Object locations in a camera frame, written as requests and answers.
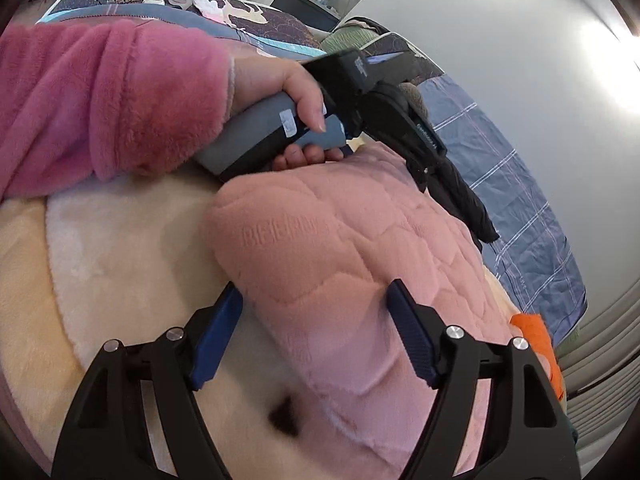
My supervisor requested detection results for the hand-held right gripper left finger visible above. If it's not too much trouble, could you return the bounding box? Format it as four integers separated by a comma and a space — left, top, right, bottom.
50, 282, 245, 480

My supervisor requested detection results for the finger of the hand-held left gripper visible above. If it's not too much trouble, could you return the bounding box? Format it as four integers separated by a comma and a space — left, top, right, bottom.
405, 157, 441, 196

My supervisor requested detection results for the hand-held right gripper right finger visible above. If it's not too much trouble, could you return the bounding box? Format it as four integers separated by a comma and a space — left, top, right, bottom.
386, 279, 583, 480

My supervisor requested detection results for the pink quilted jacket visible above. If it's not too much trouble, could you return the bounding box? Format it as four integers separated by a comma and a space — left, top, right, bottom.
205, 142, 563, 480

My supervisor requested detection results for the person's left hand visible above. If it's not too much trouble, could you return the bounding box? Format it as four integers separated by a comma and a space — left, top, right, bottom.
227, 51, 347, 171

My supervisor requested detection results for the black puffy garment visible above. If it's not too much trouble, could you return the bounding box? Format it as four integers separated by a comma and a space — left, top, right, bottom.
425, 157, 501, 246

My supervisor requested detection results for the blue plaid bed sheet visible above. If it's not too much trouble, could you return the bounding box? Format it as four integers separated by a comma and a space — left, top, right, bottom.
415, 72, 588, 333

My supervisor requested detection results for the dark patterned pillow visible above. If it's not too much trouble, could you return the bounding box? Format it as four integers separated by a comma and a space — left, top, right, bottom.
370, 30, 443, 86

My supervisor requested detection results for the cream pink plush blanket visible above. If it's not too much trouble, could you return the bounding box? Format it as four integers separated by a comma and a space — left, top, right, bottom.
0, 160, 526, 480

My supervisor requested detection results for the orange garment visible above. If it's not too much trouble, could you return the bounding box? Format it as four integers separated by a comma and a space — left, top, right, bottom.
509, 312, 566, 401

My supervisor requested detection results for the dark cabinet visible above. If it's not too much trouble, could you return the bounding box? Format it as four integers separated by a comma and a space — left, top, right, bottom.
272, 0, 346, 31

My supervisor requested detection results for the green pillow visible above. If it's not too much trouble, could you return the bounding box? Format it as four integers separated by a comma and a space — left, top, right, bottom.
322, 19, 386, 55

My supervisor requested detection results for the dark patterned duvet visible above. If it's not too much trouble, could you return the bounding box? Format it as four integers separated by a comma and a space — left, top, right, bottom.
40, 0, 326, 56

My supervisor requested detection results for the beige pleated curtain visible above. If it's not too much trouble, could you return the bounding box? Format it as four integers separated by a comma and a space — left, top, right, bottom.
550, 280, 640, 461

